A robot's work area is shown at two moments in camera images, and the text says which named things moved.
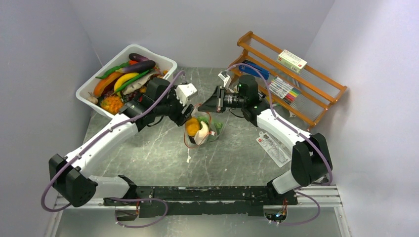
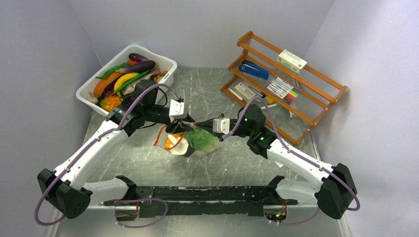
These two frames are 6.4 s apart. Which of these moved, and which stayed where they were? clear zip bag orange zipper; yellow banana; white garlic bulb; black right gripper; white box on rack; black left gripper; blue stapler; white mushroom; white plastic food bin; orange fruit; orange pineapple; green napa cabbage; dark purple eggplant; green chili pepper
Moved: black left gripper; green napa cabbage; white mushroom; clear zip bag orange zipper; orange fruit; black right gripper
Stayed: white plastic food bin; dark purple eggplant; white box on rack; white garlic bulb; yellow banana; green chili pepper; orange pineapple; blue stapler
